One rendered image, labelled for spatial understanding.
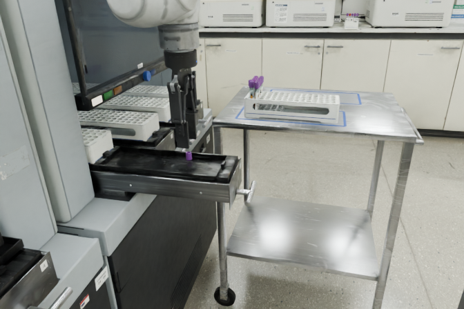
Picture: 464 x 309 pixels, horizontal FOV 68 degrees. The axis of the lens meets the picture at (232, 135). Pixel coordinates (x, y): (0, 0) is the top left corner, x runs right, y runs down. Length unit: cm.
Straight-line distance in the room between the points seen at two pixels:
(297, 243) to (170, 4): 108
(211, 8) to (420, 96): 189
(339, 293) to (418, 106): 199
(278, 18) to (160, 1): 248
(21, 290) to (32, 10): 48
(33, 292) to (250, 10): 269
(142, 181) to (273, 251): 71
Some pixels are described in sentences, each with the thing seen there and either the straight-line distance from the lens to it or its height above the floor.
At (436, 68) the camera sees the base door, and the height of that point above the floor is 60.
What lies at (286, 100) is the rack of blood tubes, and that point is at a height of 88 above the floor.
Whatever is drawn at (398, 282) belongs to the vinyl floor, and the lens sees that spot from 181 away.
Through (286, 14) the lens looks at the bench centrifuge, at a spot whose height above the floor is 101.
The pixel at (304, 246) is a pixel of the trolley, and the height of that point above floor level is 28.
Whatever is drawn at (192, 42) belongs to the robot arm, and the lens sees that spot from 78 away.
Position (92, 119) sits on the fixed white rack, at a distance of 109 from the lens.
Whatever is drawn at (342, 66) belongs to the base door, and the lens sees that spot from 307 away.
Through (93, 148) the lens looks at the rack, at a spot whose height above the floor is 85.
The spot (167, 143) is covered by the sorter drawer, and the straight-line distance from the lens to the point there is 105.
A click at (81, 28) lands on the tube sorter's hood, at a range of 84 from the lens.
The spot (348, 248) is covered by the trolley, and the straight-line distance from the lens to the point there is 146.
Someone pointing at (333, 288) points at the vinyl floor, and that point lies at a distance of 170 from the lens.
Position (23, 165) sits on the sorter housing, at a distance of 73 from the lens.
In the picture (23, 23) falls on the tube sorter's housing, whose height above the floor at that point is 116.
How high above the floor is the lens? 121
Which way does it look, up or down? 23 degrees down
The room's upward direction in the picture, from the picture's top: 1 degrees counter-clockwise
